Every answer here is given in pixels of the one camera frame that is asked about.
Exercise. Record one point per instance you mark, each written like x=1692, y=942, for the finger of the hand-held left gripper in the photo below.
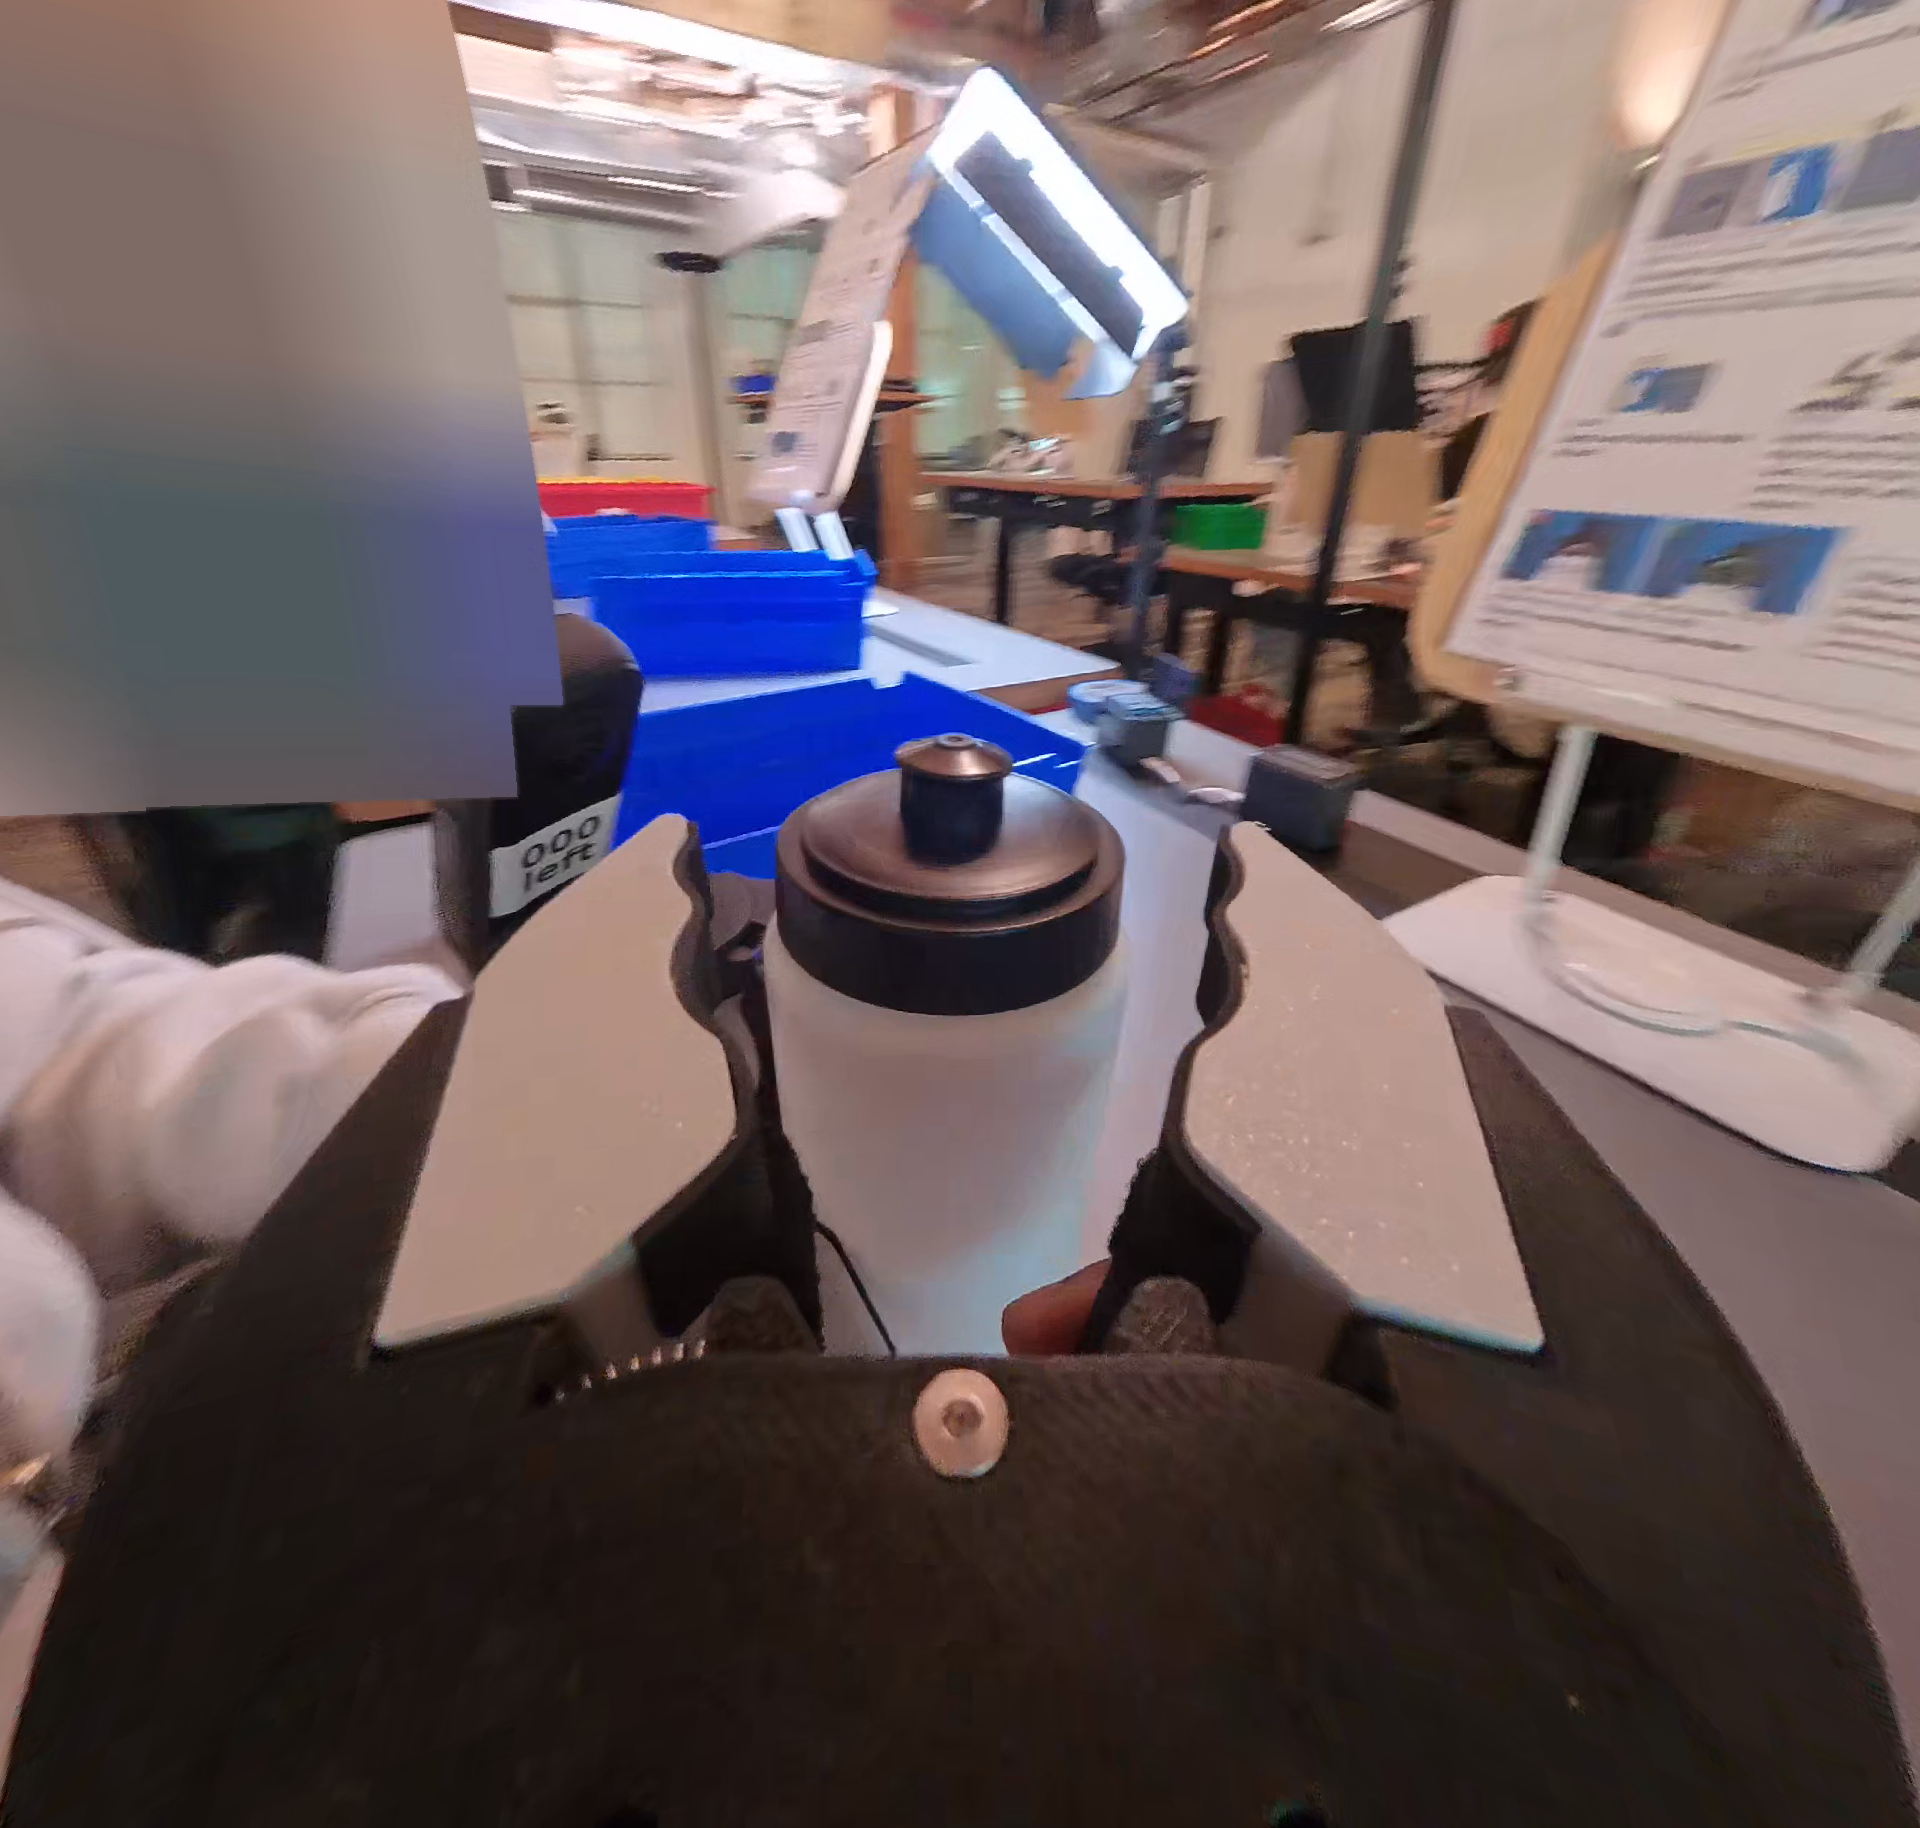
x=737, y=943

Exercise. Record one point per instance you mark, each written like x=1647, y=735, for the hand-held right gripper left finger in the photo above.
x=571, y=1080

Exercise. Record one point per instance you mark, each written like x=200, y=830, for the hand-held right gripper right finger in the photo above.
x=1336, y=1109

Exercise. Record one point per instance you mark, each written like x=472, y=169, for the blue plastic bin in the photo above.
x=780, y=748
x=630, y=540
x=721, y=621

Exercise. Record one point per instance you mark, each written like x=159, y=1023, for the black bottle lid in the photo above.
x=946, y=905

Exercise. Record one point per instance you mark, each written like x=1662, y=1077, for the white plastic bottle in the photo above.
x=946, y=1155

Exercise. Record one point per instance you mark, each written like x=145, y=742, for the person's left forearm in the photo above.
x=151, y=1080

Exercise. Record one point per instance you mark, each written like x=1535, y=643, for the red plastic bin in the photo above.
x=630, y=498

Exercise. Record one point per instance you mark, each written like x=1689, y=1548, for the dark grey case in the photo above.
x=1300, y=805

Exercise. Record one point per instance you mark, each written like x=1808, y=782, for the red bag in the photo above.
x=1236, y=722

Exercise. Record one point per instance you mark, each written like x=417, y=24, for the blue tape roll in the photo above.
x=1080, y=700

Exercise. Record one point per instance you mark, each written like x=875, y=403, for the grey charger case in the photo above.
x=1140, y=735

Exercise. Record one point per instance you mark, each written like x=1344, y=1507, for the wooden office desk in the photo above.
x=1275, y=576
x=1050, y=486

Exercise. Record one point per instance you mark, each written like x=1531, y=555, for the black light stand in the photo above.
x=1152, y=540

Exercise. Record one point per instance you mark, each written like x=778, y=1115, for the green plastic bin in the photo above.
x=1221, y=526

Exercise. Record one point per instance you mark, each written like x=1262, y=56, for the cardboard box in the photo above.
x=1413, y=495

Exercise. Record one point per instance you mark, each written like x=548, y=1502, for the LED light panel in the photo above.
x=1050, y=210

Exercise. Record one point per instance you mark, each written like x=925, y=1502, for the black monitor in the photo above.
x=1342, y=373

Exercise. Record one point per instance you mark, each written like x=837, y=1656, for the printed instruction sheet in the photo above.
x=1725, y=360

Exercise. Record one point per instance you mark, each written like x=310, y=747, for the black tripod pole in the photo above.
x=1403, y=210

